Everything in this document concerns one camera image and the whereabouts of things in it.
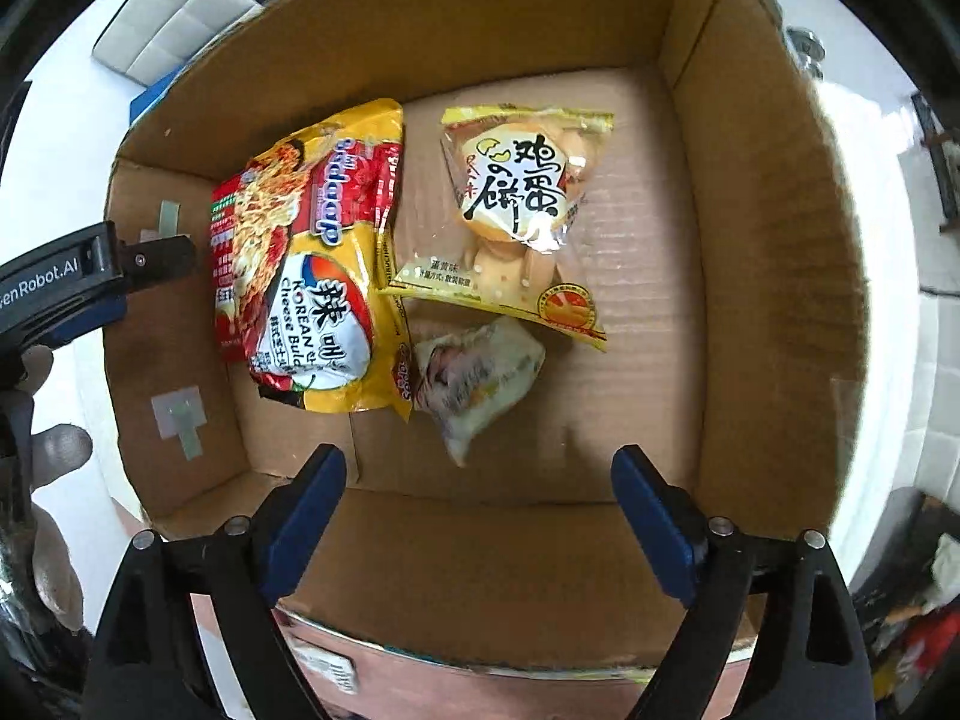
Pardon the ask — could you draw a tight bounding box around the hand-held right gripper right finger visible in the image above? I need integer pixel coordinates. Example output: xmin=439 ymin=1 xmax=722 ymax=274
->
xmin=610 ymin=445 xmax=880 ymax=720

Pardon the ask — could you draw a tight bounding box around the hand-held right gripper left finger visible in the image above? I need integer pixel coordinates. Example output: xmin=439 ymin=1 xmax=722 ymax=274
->
xmin=84 ymin=442 xmax=348 ymax=720

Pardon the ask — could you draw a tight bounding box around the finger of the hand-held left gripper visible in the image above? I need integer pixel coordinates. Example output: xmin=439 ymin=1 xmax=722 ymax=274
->
xmin=111 ymin=222 xmax=197 ymax=293

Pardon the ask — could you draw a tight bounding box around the brown cardboard box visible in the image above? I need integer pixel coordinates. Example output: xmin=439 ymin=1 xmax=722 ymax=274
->
xmin=105 ymin=0 xmax=863 ymax=683

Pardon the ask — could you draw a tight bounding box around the red yellow instant noodle packet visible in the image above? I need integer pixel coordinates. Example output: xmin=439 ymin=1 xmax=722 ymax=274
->
xmin=210 ymin=97 xmax=415 ymax=422

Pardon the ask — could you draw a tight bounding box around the small white snack packet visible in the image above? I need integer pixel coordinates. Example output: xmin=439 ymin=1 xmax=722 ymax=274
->
xmin=411 ymin=315 xmax=547 ymax=466

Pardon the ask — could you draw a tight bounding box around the yellow egg biscuit packet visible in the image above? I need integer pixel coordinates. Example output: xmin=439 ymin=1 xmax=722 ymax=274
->
xmin=379 ymin=105 xmax=616 ymax=353

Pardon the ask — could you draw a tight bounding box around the person's left hand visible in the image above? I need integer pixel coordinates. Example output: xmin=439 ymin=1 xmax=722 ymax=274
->
xmin=19 ymin=349 xmax=93 ymax=632

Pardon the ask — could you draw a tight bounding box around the blue seat cushion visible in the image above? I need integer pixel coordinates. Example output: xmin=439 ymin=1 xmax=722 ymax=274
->
xmin=131 ymin=71 xmax=177 ymax=125

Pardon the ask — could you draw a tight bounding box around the white padded chair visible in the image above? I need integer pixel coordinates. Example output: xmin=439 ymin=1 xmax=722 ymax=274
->
xmin=94 ymin=0 xmax=263 ymax=87

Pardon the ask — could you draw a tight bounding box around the colourful packet pile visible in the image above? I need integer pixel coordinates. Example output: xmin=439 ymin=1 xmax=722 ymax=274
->
xmin=870 ymin=532 xmax=960 ymax=691

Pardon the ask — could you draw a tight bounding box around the dark wooden chair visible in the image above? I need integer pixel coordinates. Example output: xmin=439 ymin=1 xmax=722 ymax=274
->
xmin=911 ymin=90 xmax=960 ymax=233

